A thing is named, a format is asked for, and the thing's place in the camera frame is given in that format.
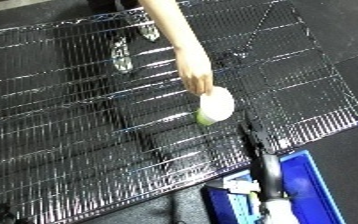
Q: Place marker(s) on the person's hand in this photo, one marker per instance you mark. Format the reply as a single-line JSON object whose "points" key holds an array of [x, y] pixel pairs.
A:
{"points": [[196, 75]]}

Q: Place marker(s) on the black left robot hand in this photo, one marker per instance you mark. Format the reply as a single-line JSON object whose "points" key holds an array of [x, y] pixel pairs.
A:
{"points": [[0, 215]]}

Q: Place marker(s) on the pale right robot arm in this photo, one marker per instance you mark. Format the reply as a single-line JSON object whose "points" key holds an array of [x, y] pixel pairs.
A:
{"points": [[279, 213]]}

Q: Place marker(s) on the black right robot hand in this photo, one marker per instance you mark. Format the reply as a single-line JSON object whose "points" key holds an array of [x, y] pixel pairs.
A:
{"points": [[268, 173]]}

